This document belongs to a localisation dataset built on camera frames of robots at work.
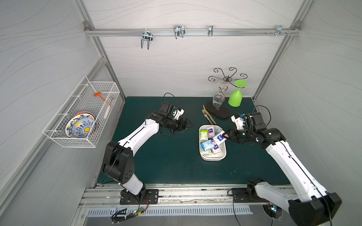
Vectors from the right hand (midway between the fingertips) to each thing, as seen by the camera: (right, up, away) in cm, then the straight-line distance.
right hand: (224, 135), depth 74 cm
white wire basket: (-74, +19, -3) cm, 76 cm away
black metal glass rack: (+9, +12, +37) cm, 40 cm away
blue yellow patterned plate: (-69, +7, -12) cm, 70 cm away
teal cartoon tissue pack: (0, -1, +16) cm, 16 cm away
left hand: (-18, +3, +5) cm, 19 cm away
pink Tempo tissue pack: (-4, -1, +16) cm, 16 cm away
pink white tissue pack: (-2, -11, +11) cm, 16 cm away
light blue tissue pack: (-8, -8, +10) cm, 15 cm away
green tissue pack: (-9, -2, +14) cm, 17 cm away
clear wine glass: (+1, +20, +17) cm, 26 cm away
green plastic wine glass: (+12, +21, +16) cm, 29 cm away
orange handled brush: (-71, +23, +5) cm, 75 cm away
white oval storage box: (0, -15, +12) cm, 19 cm away
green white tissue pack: (-8, -13, +10) cm, 18 cm away
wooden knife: (-4, +13, +38) cm, 40 cm away
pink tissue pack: (-3, -2, -1) cm, 4 cm away
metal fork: (-5, +11, +37) cm, 39 cm away
